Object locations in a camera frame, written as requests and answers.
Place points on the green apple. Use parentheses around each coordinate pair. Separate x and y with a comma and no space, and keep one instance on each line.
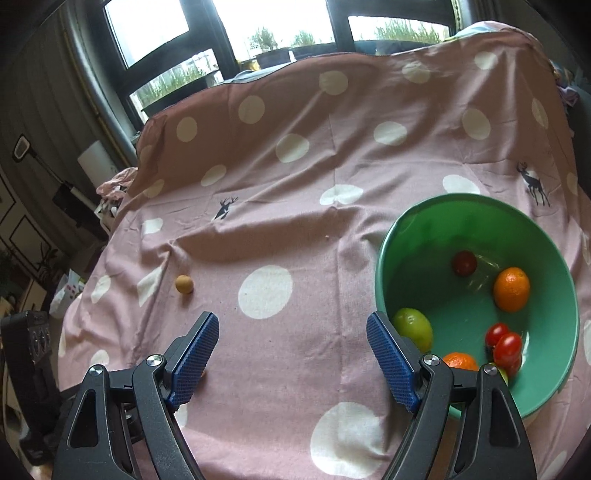
(413,327)
(504,374)

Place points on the small orange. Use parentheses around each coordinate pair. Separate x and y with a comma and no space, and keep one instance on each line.
(459,361)

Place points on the small brown kiwi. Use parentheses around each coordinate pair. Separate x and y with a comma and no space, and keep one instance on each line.
(183,283)

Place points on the colourful cloth pile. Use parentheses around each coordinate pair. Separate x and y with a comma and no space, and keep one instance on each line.
(567,90)

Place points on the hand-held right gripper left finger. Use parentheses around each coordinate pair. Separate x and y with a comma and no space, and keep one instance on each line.
(194,360)

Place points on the pink cloth pile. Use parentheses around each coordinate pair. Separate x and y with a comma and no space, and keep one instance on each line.
(115,182)

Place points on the green bowl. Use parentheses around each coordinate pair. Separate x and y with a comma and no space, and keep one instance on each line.
(443,230)

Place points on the light blue cloth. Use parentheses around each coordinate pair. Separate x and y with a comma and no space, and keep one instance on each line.
(480,28)

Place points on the white cylinder lamp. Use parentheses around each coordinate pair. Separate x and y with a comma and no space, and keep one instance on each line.
(95,162)

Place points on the red cherry tomato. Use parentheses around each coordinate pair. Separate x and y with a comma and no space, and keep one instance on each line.
(515,368)
(464,263)
(496,333)
(508,347)

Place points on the pink polka dot blanket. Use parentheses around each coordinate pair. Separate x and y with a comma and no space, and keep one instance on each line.
(300,184)

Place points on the black framed window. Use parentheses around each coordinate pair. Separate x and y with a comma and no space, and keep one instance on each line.
(152,27)

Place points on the large orange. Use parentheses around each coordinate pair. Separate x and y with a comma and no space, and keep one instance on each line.
(511,289)

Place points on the long dark planter trough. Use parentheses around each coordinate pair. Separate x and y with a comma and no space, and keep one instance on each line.
(180,90)

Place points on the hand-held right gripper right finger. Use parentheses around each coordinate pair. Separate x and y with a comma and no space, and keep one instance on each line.
(392,364)

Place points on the printed paper bag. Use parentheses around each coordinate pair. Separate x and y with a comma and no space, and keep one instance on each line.
(68,293)

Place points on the dark houseplant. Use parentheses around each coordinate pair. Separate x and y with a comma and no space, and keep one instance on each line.
(46,263)

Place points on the potted plant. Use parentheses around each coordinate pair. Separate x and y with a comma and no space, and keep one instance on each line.
(272,53)

